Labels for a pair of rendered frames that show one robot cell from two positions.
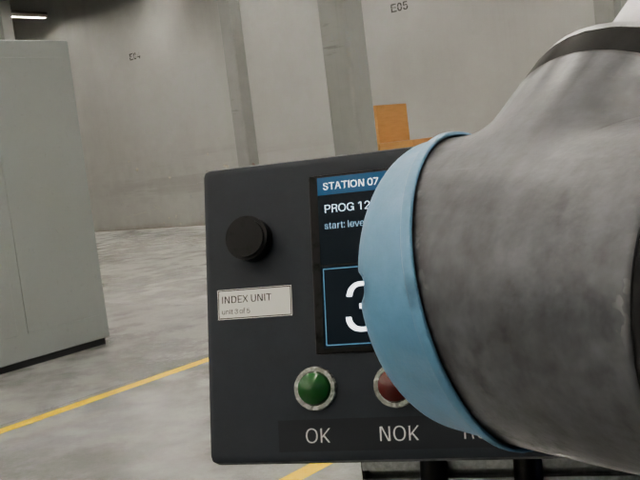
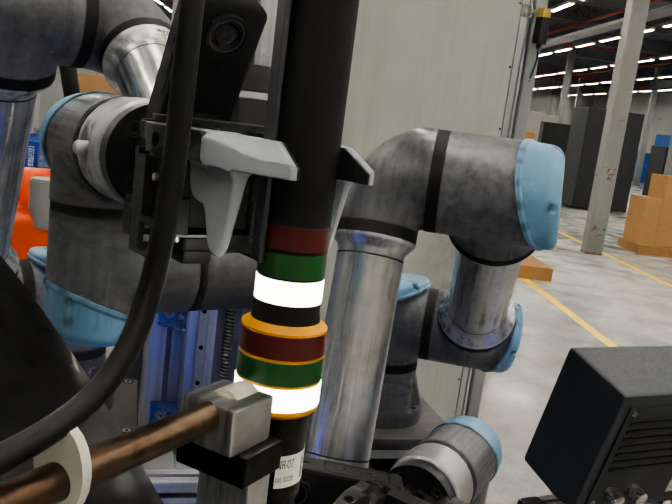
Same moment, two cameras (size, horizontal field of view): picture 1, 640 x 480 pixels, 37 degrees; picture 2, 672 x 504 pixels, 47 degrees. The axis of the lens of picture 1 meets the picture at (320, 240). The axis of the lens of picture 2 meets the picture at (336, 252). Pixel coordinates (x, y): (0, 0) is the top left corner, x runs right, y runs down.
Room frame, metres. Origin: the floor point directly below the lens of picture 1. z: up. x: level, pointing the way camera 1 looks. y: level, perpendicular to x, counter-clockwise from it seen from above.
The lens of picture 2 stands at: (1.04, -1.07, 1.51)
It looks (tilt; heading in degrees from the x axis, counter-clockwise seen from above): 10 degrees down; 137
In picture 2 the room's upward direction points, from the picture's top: 7 degrees clockwise
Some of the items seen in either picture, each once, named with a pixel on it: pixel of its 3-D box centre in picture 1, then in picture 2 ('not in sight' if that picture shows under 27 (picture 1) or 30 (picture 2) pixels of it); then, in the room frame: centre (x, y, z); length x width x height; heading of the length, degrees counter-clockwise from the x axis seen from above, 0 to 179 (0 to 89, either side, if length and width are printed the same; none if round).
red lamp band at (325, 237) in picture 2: not in sight; (295, 234); (0.76, -0.84, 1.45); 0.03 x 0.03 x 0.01
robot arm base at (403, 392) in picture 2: not in sight; (378, 381); (0.22, -0.17, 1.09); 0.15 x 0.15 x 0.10
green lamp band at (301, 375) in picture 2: not in sight; (280, 360); (0.76, -0.84, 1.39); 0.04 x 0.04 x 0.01
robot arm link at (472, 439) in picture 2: not in sight; (454, 464); (0.60, -0.46, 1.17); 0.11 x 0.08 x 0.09; 110
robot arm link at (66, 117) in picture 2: not in sight; (103, 147); (0.48, -0.80, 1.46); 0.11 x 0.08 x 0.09; 173
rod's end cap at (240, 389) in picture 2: not in sight; (234, 405); (0.77, -0.87, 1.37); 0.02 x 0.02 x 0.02; 18
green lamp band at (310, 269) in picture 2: not in sight; (292, 260); (0.76, -0.84, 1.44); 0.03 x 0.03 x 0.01
